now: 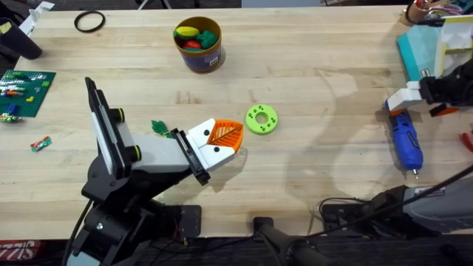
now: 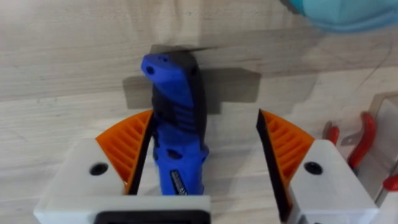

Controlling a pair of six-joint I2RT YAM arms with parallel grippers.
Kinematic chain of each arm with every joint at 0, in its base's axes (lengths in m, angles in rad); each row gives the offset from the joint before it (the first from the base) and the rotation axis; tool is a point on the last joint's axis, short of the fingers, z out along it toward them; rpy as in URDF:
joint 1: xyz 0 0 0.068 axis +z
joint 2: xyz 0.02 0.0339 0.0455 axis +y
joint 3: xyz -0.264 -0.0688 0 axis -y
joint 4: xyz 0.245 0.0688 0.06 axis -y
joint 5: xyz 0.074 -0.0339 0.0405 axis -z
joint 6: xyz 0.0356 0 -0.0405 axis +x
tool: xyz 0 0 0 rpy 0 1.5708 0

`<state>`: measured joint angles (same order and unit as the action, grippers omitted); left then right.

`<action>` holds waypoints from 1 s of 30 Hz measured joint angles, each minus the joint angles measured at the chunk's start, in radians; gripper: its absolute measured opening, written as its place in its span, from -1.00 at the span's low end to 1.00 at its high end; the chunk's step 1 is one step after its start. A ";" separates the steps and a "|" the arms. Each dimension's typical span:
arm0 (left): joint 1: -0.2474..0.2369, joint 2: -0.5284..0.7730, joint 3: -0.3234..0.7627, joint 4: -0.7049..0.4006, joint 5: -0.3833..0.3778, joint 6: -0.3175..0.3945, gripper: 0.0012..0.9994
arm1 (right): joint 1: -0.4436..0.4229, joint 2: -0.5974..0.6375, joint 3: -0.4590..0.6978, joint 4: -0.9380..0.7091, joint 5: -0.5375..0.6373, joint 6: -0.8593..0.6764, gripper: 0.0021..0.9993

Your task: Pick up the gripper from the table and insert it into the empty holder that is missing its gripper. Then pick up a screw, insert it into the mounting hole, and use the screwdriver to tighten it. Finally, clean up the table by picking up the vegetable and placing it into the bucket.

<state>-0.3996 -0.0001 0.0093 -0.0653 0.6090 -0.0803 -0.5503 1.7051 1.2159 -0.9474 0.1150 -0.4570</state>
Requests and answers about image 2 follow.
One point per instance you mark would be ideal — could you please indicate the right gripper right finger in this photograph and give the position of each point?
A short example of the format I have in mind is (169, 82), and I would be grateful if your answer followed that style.
(323, 186)

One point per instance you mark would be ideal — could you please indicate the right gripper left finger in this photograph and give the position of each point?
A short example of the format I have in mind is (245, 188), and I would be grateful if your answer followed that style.
(93, 169)

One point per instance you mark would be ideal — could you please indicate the blue electric screwdriver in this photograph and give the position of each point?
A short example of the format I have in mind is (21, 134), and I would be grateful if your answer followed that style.
(178, 124)

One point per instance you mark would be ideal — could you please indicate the teal plastic tub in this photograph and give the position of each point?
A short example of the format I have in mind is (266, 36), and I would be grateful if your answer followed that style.
(348, 14)

